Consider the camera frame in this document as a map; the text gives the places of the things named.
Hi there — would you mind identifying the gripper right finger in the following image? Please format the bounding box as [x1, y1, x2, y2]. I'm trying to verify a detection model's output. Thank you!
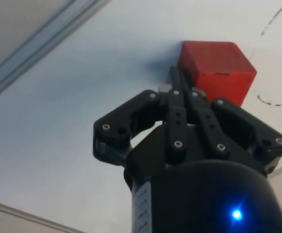
[180, 69, 282, 176]

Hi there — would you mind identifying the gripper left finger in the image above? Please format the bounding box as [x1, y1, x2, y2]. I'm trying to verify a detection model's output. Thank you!
[92, 66, 190, 167]

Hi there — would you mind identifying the red cube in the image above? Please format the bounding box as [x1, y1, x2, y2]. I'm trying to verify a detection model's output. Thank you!
[178, 40, 258, 108]

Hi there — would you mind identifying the white whiteboard with metal frame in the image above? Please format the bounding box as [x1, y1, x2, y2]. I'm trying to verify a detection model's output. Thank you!
[0, 0, 282, 233]

